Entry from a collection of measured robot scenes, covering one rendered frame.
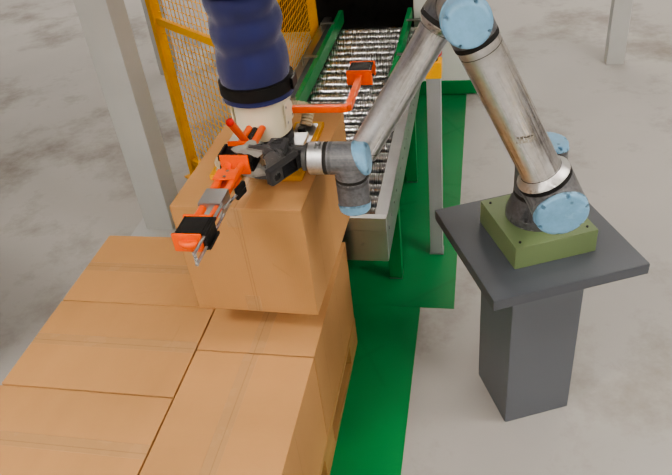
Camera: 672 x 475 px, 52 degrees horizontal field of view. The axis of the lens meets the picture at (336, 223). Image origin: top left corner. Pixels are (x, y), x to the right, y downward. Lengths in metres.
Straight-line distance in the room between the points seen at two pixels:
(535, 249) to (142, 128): 2.13
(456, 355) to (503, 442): 0.45
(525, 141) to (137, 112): 2.19
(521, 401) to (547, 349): 0.25
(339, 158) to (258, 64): 0.37
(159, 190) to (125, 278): 1.10
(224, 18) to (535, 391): 1.67
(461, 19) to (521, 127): 0.34
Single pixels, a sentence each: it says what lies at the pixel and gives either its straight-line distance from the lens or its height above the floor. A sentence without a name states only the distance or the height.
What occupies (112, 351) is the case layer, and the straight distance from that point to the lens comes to 2.42.
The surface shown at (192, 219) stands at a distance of 1.67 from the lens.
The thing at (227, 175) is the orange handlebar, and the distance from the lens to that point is 1.83.
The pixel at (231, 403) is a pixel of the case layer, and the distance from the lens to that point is 2.13.
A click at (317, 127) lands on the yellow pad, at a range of 2.26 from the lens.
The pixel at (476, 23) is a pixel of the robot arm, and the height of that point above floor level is 1.56.
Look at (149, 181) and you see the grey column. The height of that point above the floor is 0.33.
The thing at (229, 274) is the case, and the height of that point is 0.82.
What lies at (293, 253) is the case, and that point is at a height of 0.91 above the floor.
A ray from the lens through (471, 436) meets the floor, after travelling 2.66.
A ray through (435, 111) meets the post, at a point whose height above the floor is 0.78.
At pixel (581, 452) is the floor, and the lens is 2.67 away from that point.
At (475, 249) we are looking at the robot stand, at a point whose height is 0.75.
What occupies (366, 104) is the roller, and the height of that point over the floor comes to 0.54.
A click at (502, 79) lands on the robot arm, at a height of 1.41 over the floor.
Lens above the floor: 2.12
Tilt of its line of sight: 35 degrees down
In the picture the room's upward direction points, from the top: 7 degrees counter-clockwise
